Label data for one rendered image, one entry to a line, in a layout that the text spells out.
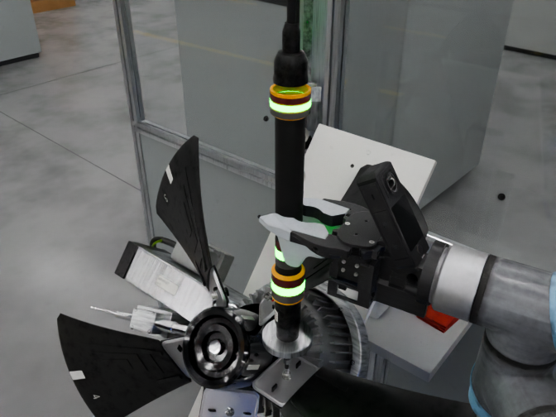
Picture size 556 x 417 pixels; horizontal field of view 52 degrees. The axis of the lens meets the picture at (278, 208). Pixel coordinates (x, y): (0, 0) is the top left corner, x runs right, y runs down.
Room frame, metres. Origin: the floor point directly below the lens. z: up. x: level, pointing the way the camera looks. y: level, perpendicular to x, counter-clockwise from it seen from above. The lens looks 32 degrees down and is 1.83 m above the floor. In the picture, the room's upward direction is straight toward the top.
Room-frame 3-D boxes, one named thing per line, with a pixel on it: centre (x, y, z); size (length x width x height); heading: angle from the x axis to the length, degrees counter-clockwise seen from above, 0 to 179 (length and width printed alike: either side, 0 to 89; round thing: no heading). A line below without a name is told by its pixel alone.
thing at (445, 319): (1.04, -0.40, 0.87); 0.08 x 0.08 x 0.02; 44
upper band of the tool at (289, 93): (0.57, -0.01, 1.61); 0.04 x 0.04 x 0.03
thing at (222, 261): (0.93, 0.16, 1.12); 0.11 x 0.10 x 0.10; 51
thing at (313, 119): (1.19, -0.06, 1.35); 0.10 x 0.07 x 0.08; 176
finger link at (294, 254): (0.54, -0.02, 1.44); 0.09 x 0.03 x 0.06; 69
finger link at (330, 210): (0.58, -0.04, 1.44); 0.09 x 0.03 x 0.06; 52
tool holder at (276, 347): (0.58, -0.01, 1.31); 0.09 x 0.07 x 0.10; 176
